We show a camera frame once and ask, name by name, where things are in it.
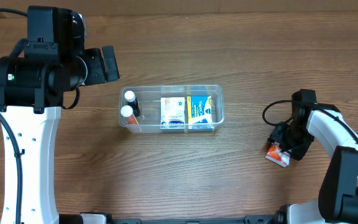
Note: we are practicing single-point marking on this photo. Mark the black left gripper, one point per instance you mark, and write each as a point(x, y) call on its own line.
point(96, 66)

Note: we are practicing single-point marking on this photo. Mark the clear plastic container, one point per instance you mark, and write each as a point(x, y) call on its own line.
point(149, 101)

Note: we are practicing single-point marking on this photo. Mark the orange tube white cap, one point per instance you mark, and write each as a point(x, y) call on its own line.
point(128, 113)

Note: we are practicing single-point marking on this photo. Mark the red Panadol box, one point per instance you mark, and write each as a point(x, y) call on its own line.
point(276, 155)

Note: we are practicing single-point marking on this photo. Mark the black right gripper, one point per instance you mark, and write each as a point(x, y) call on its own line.
point(286, 140)

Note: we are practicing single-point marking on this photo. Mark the blue Vicks VapoDrops box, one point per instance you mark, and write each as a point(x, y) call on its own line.
point(199, 110)

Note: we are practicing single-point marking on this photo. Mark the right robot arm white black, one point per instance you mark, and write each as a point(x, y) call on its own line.
point(338, 195)

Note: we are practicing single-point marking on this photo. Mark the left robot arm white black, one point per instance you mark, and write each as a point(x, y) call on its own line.
point(41, 68)

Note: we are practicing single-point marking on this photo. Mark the white Hansaplast plaster box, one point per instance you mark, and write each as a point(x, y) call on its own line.
point(172, 112)

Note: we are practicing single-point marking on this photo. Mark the black tube white cap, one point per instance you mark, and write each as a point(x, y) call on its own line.
point(132, 101)

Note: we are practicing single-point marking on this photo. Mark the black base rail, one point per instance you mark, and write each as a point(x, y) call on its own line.
point(248, 219)

